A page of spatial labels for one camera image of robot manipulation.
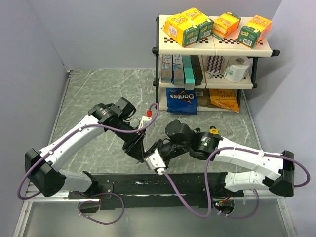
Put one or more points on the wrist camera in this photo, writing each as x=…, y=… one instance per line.
x=155, y=162
x=146, y=119

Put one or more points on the yellow sponge box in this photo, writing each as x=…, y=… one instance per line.
x=201, y=20
x=182, y=29

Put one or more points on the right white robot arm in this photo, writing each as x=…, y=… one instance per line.
x=272, y=171

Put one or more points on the orange sponge pack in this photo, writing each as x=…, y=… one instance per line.
x=225, y=24

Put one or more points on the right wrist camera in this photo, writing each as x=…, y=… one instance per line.
x=155, y=162

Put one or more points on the yellow sponge box left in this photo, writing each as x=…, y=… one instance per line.
x=182, y=29

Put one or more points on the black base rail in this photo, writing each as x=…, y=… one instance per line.
x=150, y=190

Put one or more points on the toilet paper roll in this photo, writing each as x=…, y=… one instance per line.
x=236, y=68

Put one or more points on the brown snack bag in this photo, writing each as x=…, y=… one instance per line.
x=203, y=97

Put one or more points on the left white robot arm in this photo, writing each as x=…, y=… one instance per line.
x=45, y=166

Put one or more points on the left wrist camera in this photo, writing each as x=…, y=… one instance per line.
x=146, y=119

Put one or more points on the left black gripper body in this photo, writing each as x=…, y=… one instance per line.
x=131, y=139

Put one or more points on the beige three tier shelf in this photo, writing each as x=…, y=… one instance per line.
x=210, y=46

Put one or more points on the black green box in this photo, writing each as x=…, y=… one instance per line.
x=197, y=70

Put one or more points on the teal box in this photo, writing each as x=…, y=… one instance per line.
x=188, y=73

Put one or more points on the blue Doritos bag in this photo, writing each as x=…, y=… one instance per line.
x=181, y=101

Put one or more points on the orange green sponge box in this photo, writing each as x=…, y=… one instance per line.
x=254, y=30

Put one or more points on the purple zigzag sponge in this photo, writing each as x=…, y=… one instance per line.
x=214, y=65

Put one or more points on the yellow padlock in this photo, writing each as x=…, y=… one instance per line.
x=213, y=130

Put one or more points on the yellow honey dijon bag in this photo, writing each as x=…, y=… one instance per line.
x=224, y=98

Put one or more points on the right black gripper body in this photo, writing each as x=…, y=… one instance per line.
x=171, y=149

